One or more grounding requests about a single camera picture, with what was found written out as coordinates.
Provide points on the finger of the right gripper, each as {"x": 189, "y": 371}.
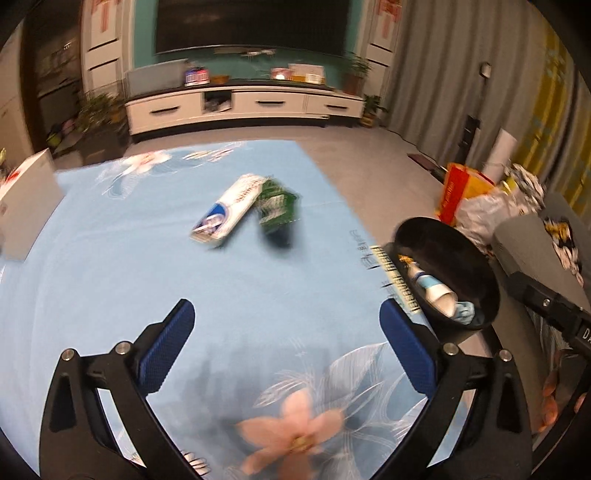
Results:
{"x": 556, "y": 309}

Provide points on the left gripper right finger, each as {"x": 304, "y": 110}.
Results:
{"x": 495, "y": 439}

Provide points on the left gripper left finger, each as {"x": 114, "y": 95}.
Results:
{"x": 76, "y": 440}

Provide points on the white paper cup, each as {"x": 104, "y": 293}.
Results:
{"x": 437, "y": 294}

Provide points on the blue white medicine box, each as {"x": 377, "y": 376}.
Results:
{"x": 228, "y": 210}

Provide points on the dark green snack wrapper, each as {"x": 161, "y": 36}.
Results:
{"x": 277, "y": 207}

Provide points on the blue face mask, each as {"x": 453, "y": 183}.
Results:
{"x": 468, "y": 314}

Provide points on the yellow chips bag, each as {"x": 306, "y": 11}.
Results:
{"x": 407, "y": 261}

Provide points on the black trash bin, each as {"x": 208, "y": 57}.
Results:
{"x": 450, "y": 257}

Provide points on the right hand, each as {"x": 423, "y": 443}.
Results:
{"x": 559, "y": 387}

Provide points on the grey sofa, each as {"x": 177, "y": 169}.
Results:
{"x": 522, "y": 244}

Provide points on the white plastic bag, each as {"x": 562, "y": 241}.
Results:
{"x": 477, "y": 218}

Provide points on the red yellow shopping bag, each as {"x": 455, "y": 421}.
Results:
{"x": 461, "y": 182}

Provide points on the white paper roll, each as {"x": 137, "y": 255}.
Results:
{"x": 500, "y": 156}

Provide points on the standing vacuum cleaner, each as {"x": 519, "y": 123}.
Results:
{"x": 473, "y": 120}

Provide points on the white storage box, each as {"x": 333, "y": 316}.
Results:
{"x": 29, "y": 196}

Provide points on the grey curtain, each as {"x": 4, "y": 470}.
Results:
{"x": 503, "y": 64}

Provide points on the corner potted plant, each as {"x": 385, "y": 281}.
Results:
{"x": 371, "y": 108}

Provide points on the potted plant stand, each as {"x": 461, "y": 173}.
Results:
{"x": 103, "y": 127}

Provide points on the white tv cabinet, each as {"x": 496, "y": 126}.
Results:
{"x": 194, "y": 106}

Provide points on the black television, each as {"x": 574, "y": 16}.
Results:
{"x": 315, "y": 25}

